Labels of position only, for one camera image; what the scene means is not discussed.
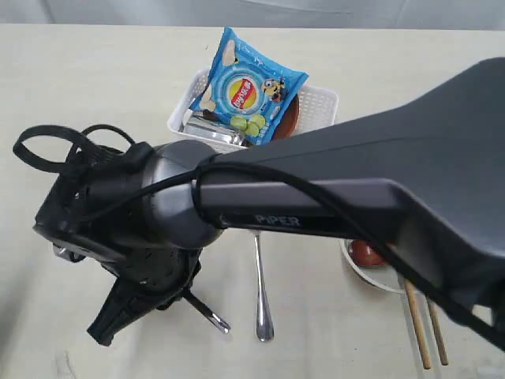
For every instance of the brown wooden plate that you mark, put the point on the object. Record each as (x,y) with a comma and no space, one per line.
(288,122)

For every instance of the blue chips bag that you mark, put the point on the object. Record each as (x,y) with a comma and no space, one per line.
(246,90)

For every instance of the silver table knife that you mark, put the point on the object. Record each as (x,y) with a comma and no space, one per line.
(205,311)

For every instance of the white perforated plastic basket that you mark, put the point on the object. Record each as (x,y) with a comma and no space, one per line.
(317,109)

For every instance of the wooden chopstick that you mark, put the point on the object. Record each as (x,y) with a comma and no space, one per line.
(437,332)
(417,325)

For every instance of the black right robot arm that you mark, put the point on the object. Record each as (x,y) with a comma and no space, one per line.
(422,184)

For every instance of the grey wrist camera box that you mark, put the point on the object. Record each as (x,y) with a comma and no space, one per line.
(66,254)

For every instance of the silver metal fork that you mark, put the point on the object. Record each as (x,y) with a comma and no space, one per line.
(264,324)

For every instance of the white ceramic bowl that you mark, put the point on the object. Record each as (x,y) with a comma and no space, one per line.
(382,277)

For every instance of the brown wooden spoon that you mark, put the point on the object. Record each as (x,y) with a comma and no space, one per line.
(363,255)

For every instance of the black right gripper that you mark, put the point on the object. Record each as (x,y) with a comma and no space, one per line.
(147,278)

